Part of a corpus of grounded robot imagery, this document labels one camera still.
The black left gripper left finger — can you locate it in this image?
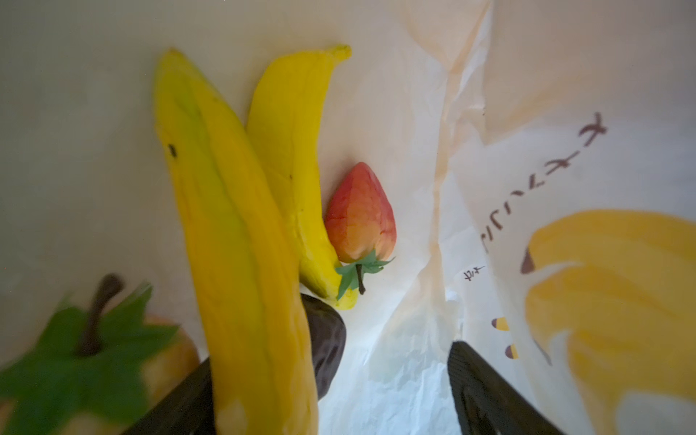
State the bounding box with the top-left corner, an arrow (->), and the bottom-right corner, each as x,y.
123,359 -> 217,435

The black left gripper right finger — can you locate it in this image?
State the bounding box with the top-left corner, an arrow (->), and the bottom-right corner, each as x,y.
448,341 -> 561,435

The yellow toy banana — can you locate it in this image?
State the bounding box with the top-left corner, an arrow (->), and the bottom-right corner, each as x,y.
154,49 -> 318,434
246,45 -> 358,310

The dark purple toy plum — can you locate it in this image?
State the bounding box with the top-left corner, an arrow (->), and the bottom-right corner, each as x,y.
301,294 -> 347,401

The toy strawberry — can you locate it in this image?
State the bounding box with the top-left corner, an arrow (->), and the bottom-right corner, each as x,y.
324,162 -> 397,299

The banana print plastic bag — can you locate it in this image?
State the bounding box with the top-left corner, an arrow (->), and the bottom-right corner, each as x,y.
1,1 -> 695,434

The peach toy with green leaf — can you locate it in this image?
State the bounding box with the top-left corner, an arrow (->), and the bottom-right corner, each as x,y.
1,273 -> 200,434

